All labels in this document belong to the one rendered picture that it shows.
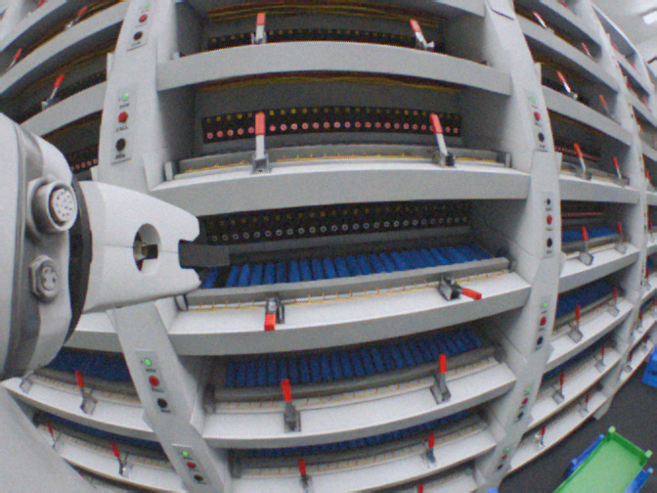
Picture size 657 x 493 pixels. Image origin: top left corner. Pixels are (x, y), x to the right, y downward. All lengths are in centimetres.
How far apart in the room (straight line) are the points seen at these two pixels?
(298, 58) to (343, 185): 20
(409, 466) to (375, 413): 21
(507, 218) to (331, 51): 44
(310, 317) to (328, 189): 17
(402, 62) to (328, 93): 21
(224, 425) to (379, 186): 46
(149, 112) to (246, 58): 16
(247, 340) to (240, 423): 18
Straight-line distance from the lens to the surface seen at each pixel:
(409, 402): 52
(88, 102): 54
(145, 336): 44
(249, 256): 51
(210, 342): 41
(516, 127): 57
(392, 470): 66
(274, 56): 43
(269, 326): 31
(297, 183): 35
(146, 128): 43
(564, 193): 65
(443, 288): 44
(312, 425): 49
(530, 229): 54
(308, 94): 61
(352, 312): 39
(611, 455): 112
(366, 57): 44
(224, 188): 36
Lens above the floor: 85
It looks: 6 degrees down
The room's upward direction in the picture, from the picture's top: 4 degrees counter-clockwise
